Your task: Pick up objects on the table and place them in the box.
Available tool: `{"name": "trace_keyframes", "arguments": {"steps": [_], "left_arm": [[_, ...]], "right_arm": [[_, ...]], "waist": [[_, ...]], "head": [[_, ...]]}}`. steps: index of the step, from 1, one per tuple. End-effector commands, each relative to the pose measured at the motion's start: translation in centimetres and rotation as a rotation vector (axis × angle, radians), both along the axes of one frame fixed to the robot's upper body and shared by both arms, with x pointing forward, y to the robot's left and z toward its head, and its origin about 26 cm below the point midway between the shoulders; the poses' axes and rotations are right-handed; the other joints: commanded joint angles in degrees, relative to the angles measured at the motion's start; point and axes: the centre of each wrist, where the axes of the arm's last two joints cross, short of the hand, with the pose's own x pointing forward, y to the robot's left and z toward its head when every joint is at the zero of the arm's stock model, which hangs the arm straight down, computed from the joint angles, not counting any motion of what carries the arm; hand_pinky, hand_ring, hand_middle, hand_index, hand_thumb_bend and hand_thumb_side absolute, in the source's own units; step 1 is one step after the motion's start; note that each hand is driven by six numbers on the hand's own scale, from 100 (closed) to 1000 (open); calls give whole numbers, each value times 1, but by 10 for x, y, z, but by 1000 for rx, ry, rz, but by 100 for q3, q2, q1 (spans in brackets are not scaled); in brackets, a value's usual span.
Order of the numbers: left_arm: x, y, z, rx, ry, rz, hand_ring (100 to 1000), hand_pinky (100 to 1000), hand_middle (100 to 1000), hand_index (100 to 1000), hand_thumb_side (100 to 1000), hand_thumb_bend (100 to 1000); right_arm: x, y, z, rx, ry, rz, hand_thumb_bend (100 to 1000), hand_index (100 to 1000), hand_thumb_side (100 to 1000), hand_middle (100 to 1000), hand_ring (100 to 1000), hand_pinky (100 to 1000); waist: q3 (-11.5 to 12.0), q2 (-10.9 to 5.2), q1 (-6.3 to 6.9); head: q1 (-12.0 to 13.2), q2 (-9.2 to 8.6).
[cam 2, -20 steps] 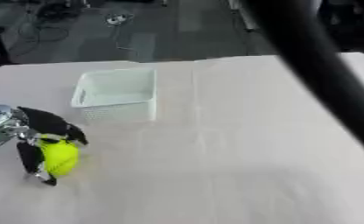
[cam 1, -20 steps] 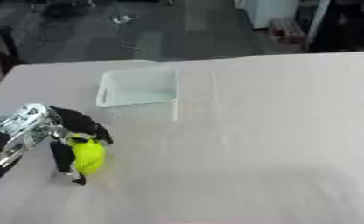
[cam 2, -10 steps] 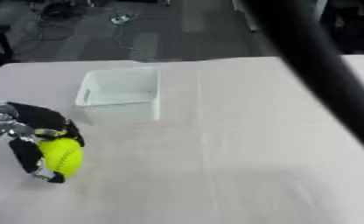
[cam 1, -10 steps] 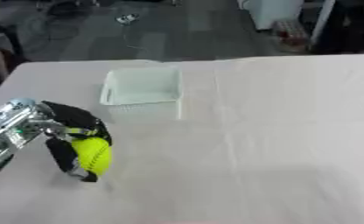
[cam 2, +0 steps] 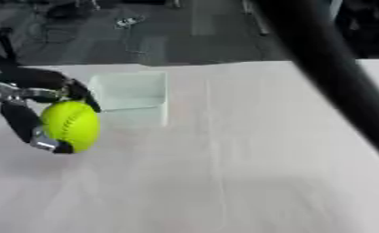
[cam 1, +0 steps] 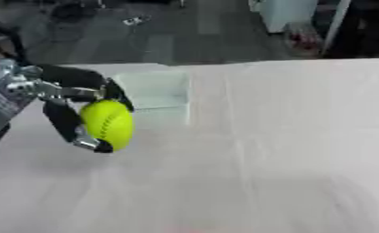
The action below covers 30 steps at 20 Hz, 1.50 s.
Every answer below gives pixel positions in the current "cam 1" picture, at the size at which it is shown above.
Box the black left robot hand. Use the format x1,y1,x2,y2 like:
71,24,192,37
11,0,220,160
15,64,138,154

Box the yellow-green ball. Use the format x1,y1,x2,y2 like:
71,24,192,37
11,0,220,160
77,99,136,153

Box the white box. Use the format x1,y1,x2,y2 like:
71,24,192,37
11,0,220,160
58,63,193,126

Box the white cabinet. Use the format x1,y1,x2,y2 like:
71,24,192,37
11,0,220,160
248,0,321,34

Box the red and white bag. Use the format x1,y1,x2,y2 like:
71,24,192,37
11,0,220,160
283,23,325,53

